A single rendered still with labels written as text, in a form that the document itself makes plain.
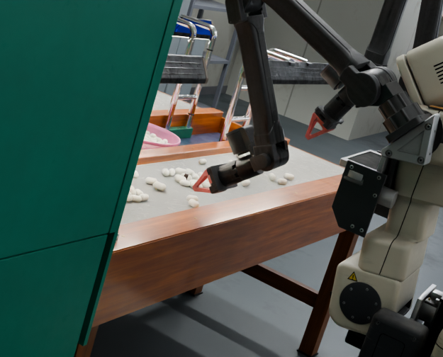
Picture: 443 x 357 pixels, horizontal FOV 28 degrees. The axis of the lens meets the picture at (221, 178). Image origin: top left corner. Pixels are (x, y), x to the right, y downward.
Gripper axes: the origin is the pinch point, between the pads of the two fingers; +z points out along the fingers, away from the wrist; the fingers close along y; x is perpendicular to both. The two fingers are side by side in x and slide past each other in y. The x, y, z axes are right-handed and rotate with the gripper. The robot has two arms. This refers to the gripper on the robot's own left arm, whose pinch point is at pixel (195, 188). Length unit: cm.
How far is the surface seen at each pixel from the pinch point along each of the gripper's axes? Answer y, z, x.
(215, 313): -112, 82, 41
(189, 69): -15.8, -0.7, -32.6
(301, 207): -53, -1, 13
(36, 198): 81, -19, -1
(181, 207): -5.0, 9.5, 3.0
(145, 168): -21.7, 28.2, -12.8
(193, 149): -54, 30, -17
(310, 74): -99, 1, -32
